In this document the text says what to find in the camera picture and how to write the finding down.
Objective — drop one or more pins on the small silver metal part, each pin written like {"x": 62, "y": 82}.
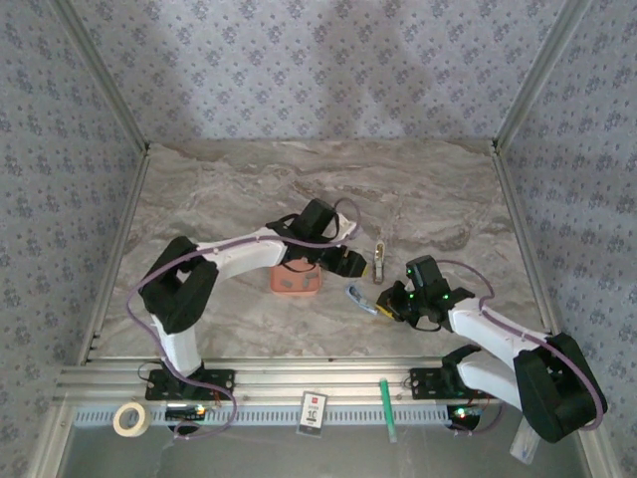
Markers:
{"x": 379, "y": 269}

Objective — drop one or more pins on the orange plastic tray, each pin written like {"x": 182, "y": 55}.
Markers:
{"x": 278, "y": 276}

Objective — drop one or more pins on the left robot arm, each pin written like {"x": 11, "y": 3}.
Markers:
{"x": 239, "y": 256}

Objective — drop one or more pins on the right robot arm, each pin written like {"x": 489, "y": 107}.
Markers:
{"x": 483, "y": 328}

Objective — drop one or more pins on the green marker pen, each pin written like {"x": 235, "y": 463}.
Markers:
{"x": 387, "y": 408}

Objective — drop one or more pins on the circuit board with lights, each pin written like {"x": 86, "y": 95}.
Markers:
{"x": 468, "y": 413}
{"x": 184, "y": 412}

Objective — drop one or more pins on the white card with red logo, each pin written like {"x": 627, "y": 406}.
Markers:
{"x": 312, "y": 413}

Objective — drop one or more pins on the clear plastic bag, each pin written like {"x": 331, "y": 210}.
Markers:
{"x": 522, "y": 448}

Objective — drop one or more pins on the grey metal panel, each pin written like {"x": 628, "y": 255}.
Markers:
{"x": 249, "y": 458}

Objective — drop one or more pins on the masking tape roll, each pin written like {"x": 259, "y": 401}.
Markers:
{"x": 117, "y": 423}

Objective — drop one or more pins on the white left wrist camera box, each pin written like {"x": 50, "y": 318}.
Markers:
{"x": 348, "y": 231}

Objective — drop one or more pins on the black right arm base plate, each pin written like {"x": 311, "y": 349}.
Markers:
{"x": 423, "y": 383}

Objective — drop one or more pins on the aluminium cross rail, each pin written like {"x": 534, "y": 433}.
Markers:
{"x": 323, "y": 378}

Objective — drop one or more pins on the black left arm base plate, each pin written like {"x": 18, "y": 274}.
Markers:
{"x": 224, "y": 379}

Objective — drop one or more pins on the aluminium frame post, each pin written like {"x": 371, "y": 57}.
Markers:
{"x": 107, "y": 79}
{"x": 536, "y": 74}

